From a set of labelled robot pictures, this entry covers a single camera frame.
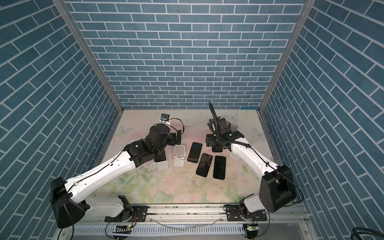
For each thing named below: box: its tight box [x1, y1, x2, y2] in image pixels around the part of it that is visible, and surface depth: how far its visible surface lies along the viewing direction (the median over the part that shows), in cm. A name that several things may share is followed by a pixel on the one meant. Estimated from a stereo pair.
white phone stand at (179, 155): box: [173, 144, 187, 167], surface depth 91 cm
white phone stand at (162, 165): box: [154, 160, 169, 171], surface depth 90 cm
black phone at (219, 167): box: [213, 155, 226, 180], surface depth 92 cm
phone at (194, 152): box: [187, 142, 203, 163], surface depth 101 cm
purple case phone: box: [212, 146, 223, 153], surface depth 98 cm
